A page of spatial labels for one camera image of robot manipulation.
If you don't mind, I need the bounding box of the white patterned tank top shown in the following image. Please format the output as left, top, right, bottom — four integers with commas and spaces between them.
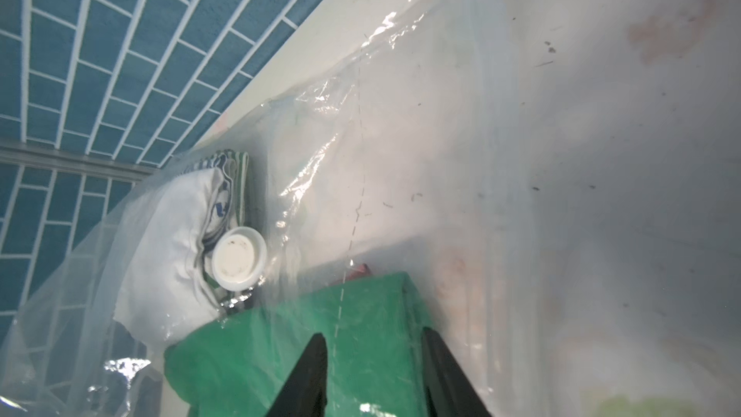
114, 150, 250, 351

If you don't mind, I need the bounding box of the clear plastic vacuum bag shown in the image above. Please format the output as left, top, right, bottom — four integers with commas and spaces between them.
1, 0, 740, 416

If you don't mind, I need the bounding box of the red garment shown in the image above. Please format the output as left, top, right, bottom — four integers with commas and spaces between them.
330, 264, 372, 286

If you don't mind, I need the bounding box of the green garment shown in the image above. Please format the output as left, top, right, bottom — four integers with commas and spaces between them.
164, 272, 431, 416

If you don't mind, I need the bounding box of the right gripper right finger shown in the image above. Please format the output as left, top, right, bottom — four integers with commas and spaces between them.
422, 327, 492, 417

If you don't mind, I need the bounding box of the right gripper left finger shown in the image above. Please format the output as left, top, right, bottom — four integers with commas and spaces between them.
266, 333, 328, 417

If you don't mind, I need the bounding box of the white vacuum bag valve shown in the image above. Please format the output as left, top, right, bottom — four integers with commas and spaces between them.
211, 227, 267, 293

